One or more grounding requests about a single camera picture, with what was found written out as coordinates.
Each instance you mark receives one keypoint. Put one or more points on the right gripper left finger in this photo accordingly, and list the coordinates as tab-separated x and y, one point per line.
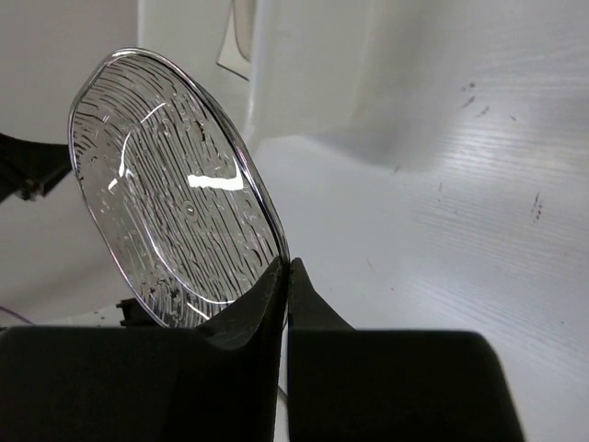
215	382

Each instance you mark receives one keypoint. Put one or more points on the square white plate black rim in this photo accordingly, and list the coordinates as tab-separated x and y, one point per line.
236	50

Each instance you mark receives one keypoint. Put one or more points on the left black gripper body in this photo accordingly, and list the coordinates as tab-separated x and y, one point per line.
31	169

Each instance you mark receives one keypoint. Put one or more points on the white plastic bin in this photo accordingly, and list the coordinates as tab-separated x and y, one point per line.
372	78

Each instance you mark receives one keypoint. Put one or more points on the clear glass dish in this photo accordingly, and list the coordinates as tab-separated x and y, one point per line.
172	188

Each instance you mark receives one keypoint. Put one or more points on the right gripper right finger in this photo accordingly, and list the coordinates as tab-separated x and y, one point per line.
345	384

